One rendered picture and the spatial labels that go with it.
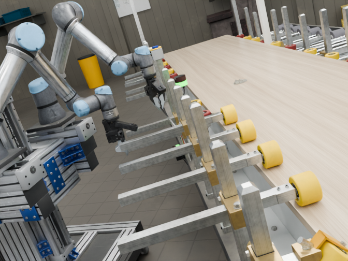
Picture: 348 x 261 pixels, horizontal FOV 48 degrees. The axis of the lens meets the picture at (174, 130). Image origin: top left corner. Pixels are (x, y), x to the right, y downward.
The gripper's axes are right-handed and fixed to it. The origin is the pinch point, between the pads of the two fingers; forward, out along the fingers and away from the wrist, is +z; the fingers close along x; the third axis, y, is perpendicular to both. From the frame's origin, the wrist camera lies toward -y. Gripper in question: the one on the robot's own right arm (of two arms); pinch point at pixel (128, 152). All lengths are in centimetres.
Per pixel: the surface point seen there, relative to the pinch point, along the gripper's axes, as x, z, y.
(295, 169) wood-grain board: 82, -8, -54
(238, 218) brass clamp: 105, -13, -30
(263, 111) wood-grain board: 24, -9, -65
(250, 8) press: -569, -7, -256
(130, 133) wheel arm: -23.5, -2.3, -2.4
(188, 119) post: 48, -22, -30
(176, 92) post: 22.9, -28.1, -29.8
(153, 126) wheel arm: -23.5, -2.3, -15.7
